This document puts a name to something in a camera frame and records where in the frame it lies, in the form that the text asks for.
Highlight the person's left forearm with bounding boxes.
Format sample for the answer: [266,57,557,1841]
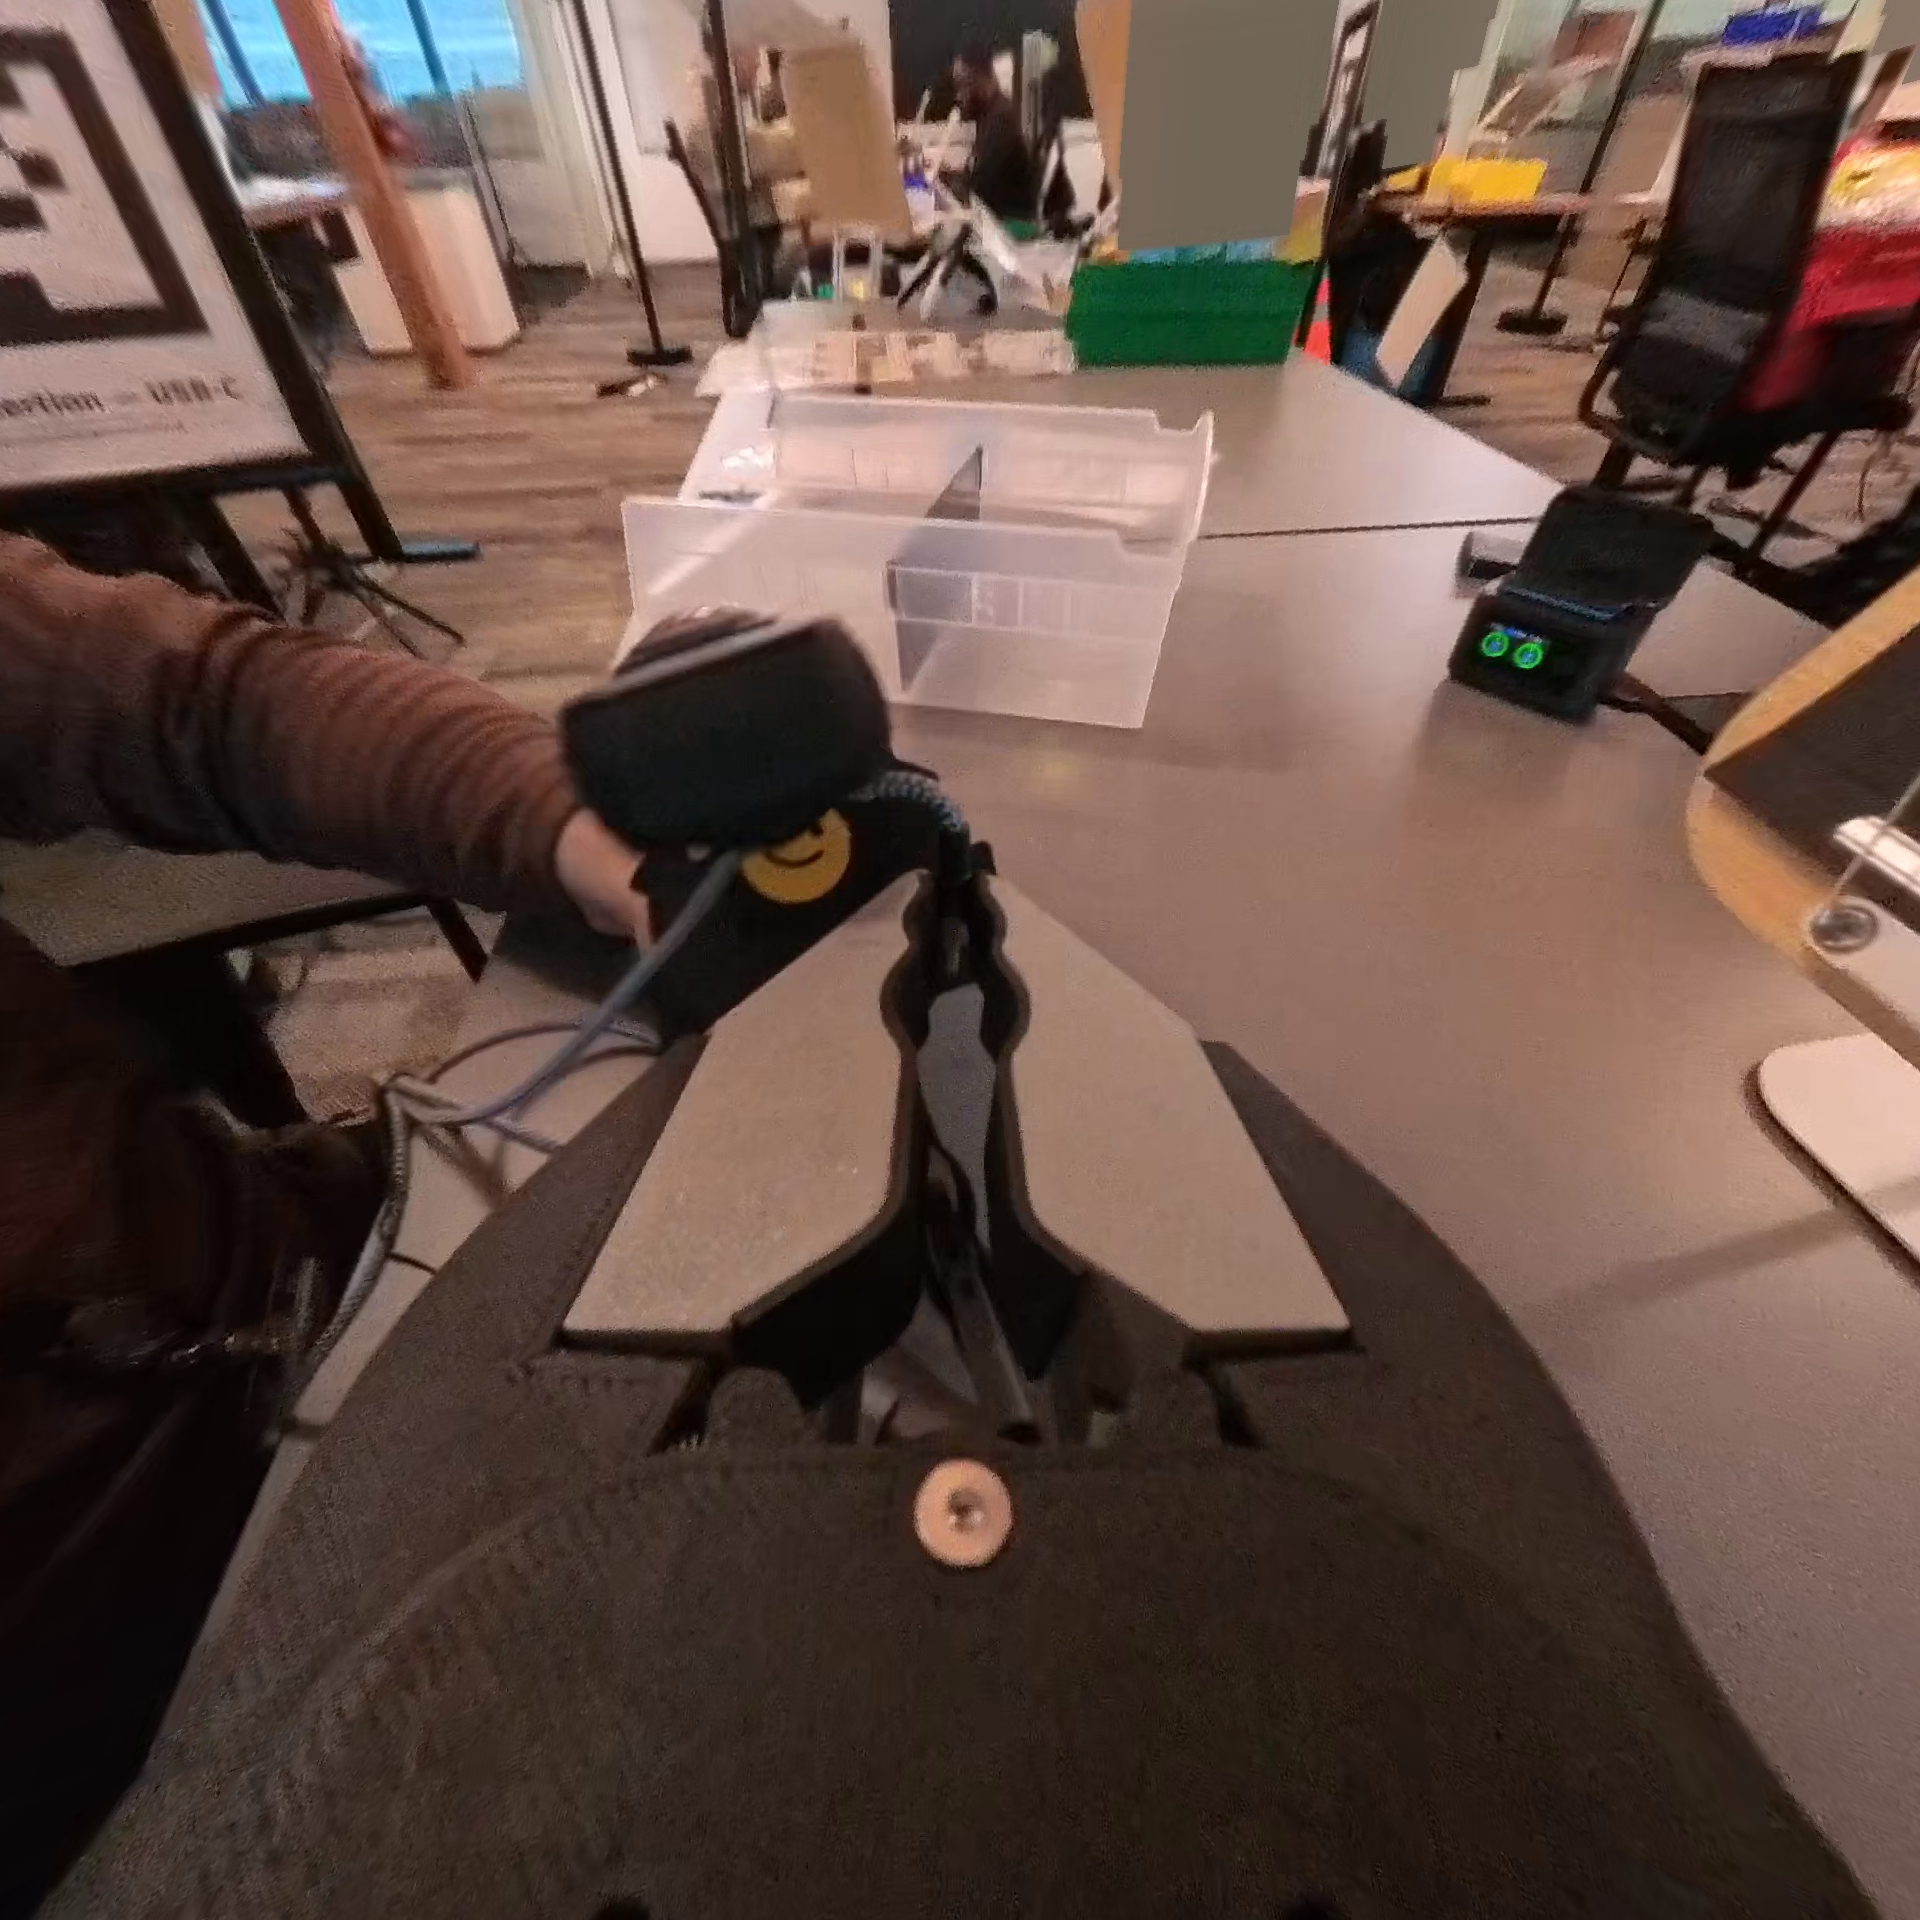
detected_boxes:
[0,534,594,916]

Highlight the person's left hand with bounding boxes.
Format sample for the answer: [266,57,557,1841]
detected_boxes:
[550,810,653,946]

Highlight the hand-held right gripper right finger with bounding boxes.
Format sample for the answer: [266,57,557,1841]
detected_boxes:
[967,878,1353,1384]

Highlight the cardboard sheet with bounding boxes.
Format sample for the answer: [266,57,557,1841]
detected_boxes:
[778,36,917,242]

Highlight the clear plastic bin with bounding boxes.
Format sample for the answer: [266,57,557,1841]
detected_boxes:
[618,387,1215,732]

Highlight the clear plastic tray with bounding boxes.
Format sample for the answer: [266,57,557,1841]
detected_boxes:
[697,300,1081,401]

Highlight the green crate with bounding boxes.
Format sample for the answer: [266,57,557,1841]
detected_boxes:
[1065,257,1320,369]

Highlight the white sign board on easel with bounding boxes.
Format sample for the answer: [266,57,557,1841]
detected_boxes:
[0,0,482,566]

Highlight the black pole stand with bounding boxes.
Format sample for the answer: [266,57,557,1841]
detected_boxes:
[569,0,695,369]

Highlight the wooden post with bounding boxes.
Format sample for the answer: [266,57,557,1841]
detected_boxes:
[277,0,472,394]

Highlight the white stand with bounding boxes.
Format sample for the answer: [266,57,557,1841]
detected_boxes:
[1754,817,1920,1263]

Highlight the white cabinet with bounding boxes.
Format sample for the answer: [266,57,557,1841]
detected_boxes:
[329,187,523,356]

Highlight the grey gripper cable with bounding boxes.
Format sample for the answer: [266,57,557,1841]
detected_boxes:
[374,848,745,1156]

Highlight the black board with wooden rim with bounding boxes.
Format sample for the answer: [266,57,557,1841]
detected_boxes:
[1681,576,1920,1058]

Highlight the wooden-edged table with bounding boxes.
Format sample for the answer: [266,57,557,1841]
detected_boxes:
[1370,187,1665,415]

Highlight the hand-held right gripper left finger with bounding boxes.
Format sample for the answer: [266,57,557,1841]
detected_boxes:
[559,873,962,1414]

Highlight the red printed bag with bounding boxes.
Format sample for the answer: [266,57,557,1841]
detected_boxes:
[1746,129,1920,415]

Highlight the black charger with green lights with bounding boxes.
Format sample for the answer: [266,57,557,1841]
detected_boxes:
[1445,482,1714,728]

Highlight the black office chair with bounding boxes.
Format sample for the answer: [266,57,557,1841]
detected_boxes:
[1575,54,1920,587]

